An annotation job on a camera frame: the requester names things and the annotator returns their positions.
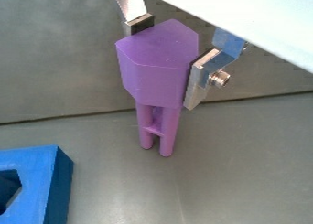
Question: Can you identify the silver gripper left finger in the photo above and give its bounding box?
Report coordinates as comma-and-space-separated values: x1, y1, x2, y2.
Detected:
116, 0, 154, 36

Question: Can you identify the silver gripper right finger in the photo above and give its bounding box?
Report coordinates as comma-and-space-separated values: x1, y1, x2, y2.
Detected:
183, 28, 246, 110

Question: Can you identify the purple three prong peg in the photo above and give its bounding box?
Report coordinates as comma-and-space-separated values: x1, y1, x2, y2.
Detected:
115, 19, 198, 156

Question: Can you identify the blue shape sorting board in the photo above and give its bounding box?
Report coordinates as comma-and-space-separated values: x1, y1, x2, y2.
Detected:
0, 145, 74, 224

